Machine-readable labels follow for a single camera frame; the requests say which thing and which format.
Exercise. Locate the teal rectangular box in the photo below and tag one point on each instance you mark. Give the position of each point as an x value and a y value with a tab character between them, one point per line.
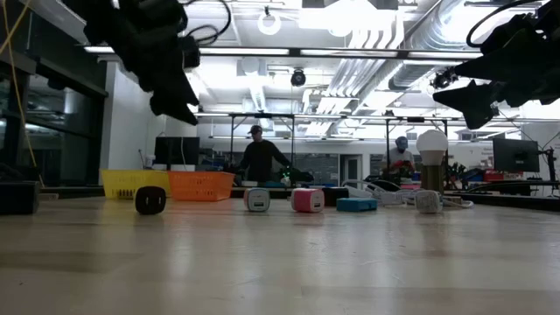
358	205

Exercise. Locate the orange plastic basket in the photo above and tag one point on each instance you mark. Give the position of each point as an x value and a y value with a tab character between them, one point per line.
201	186

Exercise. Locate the black dome ceiling camera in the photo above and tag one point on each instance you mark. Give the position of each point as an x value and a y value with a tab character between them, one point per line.
298	79

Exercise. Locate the black ceiling spot camera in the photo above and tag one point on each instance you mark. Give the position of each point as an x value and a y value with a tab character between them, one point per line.
444	80

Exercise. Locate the white and blue charger cube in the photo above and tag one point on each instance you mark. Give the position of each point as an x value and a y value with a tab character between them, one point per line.
257	200
428	202

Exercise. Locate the white bulb lamp brass base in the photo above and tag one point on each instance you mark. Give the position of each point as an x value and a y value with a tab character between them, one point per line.
431	146

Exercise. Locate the black and white charger cube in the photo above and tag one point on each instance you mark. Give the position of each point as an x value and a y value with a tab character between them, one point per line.
150	200

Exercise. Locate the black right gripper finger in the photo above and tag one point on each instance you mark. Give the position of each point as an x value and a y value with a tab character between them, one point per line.
512	61
477	102

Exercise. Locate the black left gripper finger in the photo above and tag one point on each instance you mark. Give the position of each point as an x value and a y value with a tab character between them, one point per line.
175	109
170	83

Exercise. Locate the white cup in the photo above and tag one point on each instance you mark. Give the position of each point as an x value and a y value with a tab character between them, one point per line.
150	162

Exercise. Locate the yellow plastic basket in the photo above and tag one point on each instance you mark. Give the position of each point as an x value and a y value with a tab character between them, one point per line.
118	181

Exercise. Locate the person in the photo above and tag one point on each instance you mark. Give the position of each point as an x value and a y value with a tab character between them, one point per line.
260	159
400	157

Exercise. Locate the black computer monitor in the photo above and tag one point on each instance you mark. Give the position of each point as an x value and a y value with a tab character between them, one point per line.
179	151
516	155

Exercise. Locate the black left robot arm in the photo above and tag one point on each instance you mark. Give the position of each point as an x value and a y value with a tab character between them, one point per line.
109	22

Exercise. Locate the pink charger cube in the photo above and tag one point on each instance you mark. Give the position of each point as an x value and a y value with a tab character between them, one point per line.
308	200

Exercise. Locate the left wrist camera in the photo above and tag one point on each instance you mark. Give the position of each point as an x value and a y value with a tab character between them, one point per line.
191	52

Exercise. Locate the red storage box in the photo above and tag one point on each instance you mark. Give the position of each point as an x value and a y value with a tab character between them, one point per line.
493	176

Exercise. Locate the black workstation frame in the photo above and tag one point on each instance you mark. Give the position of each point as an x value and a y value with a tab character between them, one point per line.
262	115
415	119

